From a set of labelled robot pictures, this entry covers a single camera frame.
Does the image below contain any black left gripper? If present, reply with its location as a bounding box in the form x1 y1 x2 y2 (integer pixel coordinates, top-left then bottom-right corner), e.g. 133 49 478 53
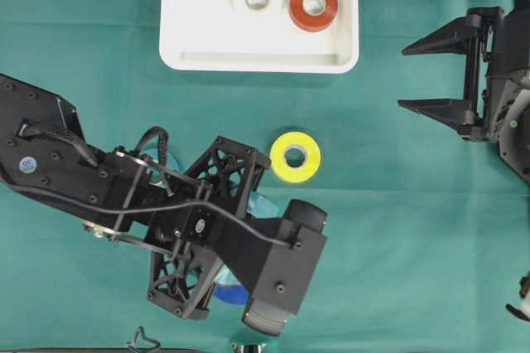
147 137 278 321

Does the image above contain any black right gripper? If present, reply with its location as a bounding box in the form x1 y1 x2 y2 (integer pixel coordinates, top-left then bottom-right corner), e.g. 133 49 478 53
397 5 529 142

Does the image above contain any blue tape roll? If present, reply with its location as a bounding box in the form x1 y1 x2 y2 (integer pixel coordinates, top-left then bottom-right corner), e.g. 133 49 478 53
214 283 249 306

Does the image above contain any red tape roll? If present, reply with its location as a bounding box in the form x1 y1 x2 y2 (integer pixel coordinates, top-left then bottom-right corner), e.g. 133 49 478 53
289 0 339 32

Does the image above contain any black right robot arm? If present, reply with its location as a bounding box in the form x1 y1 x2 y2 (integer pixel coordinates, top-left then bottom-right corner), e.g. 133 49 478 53
398 7 529 181

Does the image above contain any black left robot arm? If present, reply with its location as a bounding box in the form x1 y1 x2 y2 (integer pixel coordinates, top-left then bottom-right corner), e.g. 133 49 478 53
1 75 270 321

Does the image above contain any yellow tape roll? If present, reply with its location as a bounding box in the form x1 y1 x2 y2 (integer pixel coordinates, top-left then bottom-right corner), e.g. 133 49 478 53
269 131 321 184

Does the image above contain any teal tape roll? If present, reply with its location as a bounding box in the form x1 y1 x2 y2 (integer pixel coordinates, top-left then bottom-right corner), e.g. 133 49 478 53
142 147 181 186

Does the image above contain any white plastic case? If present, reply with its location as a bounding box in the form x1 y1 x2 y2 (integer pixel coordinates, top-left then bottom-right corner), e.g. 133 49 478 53
159 0 359 74

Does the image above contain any metal stand base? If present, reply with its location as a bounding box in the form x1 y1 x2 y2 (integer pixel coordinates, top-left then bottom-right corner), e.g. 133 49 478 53
231 341 267 353

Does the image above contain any white black object at edge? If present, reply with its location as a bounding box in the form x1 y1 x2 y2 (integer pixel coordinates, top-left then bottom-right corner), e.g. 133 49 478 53
505 273 529 322

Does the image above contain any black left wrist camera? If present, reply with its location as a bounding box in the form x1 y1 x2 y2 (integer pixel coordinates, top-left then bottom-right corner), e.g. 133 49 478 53
214 198 329 336

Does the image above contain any black wire loop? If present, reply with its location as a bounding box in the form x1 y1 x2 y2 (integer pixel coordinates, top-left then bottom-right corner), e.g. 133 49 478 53
126 326 161 350

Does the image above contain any black camera cable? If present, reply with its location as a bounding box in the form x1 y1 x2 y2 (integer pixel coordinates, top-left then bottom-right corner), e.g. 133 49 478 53
0 120 301 249

